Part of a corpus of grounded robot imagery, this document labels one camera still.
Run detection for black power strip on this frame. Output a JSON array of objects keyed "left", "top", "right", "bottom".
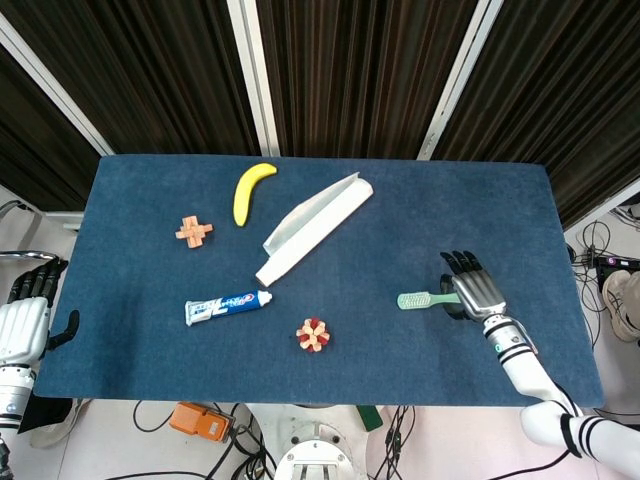
[{"left": 593, "top": 254, "right": 640, "bottom": 289}]

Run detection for green toothbrush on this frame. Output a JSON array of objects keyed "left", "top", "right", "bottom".
[{"left": 397, "top": 291, "right": 461, "bottom": 312}]

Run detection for white sneaker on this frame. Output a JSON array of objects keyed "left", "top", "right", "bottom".
[{"left": 28, "top": 398, "right": 91, "bottom": 450}]

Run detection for yellow banana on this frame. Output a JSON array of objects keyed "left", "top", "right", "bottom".
[{"left": 232, "top": 162, "right": 279, "bottom": 228}]

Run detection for red beige puzzle ball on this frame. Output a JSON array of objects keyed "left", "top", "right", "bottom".
[{"left": 295, "top": 316, "right": 332, "bottom": 354}]

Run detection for blue table cloth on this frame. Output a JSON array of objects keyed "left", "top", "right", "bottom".
[{"left": 35, "top": 153, "right": 605, "bottom": 409}]

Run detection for orange foot pedal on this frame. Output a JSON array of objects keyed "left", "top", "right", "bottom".
[{"left": 168, "top": 402, "right": 235, "bottom": 444}]

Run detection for green flat piece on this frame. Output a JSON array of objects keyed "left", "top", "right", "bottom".
[{"left": 355, "top": 404, "right": 384, "bottom": 432}]

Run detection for blue white toothpaste tube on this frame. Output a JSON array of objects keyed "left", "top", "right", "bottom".
[{"left": 184, "top": 289, "right": 274, "bottom": 328}]

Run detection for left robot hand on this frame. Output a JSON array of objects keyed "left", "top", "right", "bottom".
[{"left": 0, "top": 258, "right": 81, "bottom": 367}]

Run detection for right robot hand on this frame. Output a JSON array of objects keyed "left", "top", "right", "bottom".
[{"left": 438, "top": 249, "right": 509, "bottom": 322}]

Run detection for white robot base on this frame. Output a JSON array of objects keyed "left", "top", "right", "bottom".
[{"left": 247, "top": 403, "right": 386, "bottom": 480}]

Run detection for chrome chair tube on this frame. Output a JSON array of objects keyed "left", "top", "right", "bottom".
[{"left": 0, "top": 249, "right": 59, "bottom": 262}]

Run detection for dark brown pleated curtain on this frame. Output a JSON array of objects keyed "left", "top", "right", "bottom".
[
  {"left": 0, "top": 44, "right": 101, "bottom": 214},
  {"left": 0, "top": 0, "right": 261, "bottom": 156},
  {"left": 254, "top": 0, "right": 481, "bottom": 160},
  {"left": 429, "top": 0, "right": 640, "bottom": 229}
]

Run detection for natural wooden burr puzzle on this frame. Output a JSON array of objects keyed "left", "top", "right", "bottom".
[{"left": 174, "top": 214, "right": 215, "bottom": 250}]

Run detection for black cable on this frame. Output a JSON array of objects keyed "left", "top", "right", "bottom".
[
  {"left": 132, "top": 399, "right": 174, "bottom": 432},
  {"left": 567, "top": 219, "right": 616, "bottom": 311},
  {"left": 382, "top": 405, "right": 417, "bottom": 480}
]

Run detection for white frame post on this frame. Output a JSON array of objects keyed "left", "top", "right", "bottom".
[
  {"left": 416, "top": 0, "right": 497, "bottom": 162},
  {"left": 225, "top": 0, "right": 281, "bottom": 157},
  {"left": 0, "top": 12, "right": 115, "bottom": 156}
]

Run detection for beige sneaker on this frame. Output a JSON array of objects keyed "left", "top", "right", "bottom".
[{"left": 602, "top": 271, "right": 640, "bottom": 344}]

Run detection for white paper box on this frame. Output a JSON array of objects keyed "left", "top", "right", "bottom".
[{"left": 254, "top": 171, "right": 375, "bottom": 289}]

